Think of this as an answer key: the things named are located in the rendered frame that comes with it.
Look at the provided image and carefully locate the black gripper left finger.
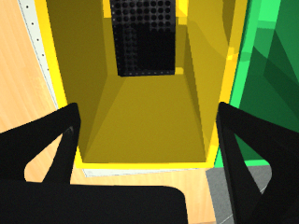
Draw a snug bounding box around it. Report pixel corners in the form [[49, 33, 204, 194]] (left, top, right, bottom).
[[0, 103, 81, 184]]

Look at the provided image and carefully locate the black well plate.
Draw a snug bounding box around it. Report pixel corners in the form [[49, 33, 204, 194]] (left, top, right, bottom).
[[109, 0, 176, 77]]

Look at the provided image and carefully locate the yellow open bin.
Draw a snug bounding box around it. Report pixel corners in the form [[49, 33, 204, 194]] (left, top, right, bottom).
[[35, 0, 248, 169]]

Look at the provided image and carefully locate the green open-top bin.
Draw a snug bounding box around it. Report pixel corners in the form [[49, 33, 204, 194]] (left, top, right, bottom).
[[228, 0, 299, 166]]

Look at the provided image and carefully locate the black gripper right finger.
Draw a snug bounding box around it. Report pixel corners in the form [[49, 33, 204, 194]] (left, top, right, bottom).
[[216, 102, 299, 224]]

